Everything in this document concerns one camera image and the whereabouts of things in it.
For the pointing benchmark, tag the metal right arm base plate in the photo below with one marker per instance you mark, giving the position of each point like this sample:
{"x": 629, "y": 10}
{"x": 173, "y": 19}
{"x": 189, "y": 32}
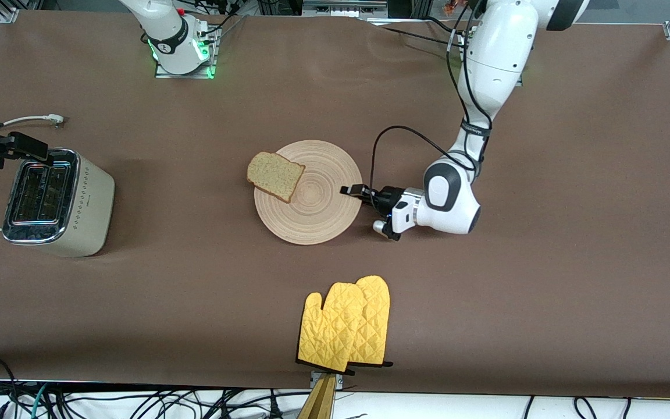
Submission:
{"x": 186, "y": 74}

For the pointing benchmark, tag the cream and chrome toaster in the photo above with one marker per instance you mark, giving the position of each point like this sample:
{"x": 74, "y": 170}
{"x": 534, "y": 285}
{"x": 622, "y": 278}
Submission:
{"x": 91, "y": 215}

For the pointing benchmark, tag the yellow quilted oven mitt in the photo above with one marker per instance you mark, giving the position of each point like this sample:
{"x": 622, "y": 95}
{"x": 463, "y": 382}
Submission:
{"x": 377, "y": 326}
{"x": 329, "y": 331}

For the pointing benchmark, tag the wooden camera mount post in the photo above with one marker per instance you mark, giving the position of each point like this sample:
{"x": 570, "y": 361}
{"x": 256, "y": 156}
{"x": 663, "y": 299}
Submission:
{"x": 319, "y": 401}

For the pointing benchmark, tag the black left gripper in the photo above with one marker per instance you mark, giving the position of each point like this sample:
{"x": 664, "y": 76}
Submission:
{"x": 385, "y": 198}

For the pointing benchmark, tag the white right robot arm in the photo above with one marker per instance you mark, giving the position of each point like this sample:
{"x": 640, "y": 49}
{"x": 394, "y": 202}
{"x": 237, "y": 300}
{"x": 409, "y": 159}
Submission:
{"x": 166, "y": 29}

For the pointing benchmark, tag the brown table cover cloth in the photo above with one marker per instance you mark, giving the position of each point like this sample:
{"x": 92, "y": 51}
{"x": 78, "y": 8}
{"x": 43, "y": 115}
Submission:
{"x": 335, "y": 116}

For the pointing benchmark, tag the grey power strip box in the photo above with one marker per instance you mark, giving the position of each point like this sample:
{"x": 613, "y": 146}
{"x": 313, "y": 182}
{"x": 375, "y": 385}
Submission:
{"x": 344, "y": 8}

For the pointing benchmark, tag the brown bread slice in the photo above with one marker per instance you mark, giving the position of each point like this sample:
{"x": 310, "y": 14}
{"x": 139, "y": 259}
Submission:
{"x": 277, "y": 176}

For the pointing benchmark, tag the small orange background item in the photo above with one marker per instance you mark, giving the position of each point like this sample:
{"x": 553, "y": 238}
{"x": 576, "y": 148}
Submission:
{"x": 454, "y": 7}

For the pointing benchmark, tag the round wooden plate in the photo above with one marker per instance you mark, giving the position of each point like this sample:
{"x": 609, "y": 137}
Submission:
{"x": 317, "y": 215}

